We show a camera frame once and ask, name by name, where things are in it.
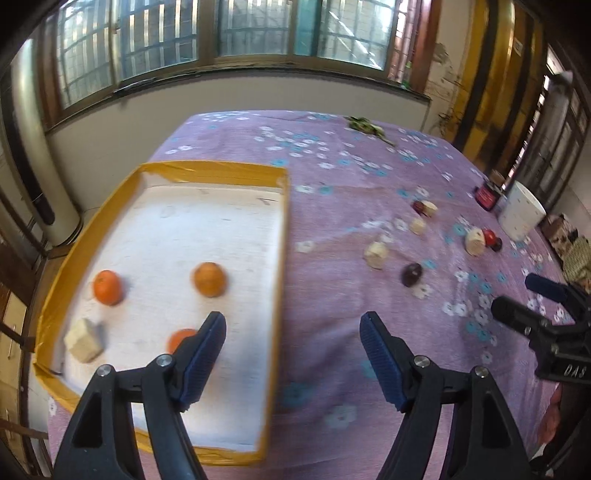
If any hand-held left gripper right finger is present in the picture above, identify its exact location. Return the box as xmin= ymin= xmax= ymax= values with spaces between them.
xmin=359 ymin=311 xmax=532 ymax=480

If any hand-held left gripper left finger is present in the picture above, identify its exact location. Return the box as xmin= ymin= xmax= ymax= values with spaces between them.
xmin=54 ymin=311 xmax=227 ymax=480

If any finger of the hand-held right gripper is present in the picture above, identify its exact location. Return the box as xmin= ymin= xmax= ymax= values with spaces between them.
xmin=491 ymin=296 xmax=553 ymax=336
xmin=525 ymin=273 xmax=578 ymax=305

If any orange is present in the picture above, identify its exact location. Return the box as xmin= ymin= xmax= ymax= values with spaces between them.
xmin=192 ymin=262 xmax=228 ymax=298
xmin=167 ymin=329 xmax=199 ymax=356
xmin=92 ymin=270 xmax=124 ymax=306

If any large wooden block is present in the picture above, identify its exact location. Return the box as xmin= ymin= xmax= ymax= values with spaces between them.
xmin=464 ymin=227 xmax=487 ymax=256

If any yellow cardboard box tray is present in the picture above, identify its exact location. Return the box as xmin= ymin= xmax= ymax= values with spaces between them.
xmin=33 ymin=161 xmax=291 ymax=466

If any floral cushion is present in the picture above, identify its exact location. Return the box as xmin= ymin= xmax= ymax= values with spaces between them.
xmin=549 ymin=215 xmax=591 ymax=282

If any white dotted cup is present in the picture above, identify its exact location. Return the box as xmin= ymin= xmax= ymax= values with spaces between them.
xmin=500 ymin=181 xmax=547 ymax=241

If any dark red jar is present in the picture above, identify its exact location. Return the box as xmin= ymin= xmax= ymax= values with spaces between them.
xmin=475 ymin=182 xmax=502 ymax=212

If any purple floral tablecloth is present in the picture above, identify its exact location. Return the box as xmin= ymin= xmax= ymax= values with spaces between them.
xmin=46 ymin=110 xmax=578 ymax=480

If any wooden chair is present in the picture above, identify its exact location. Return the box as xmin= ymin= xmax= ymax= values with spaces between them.
xmin=0 ymin=231 xmax=54 ymax=480

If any yellow wooden door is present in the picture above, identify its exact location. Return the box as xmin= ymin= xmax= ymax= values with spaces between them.
xmin=455 ymin=0 xmax=543 ymax=153

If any green plant sprig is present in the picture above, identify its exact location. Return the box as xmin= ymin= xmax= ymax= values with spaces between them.
xmin=346 ymin=116 xmax=397 ymax=147

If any standing air conditioner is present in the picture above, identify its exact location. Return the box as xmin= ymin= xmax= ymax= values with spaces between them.
xmin=9 ymin=51 xmax=84 ymax=247

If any wooden frame window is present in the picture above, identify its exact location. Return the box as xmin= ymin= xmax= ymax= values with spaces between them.
xmin=44 ymin=0 xmax=437 ymax=125

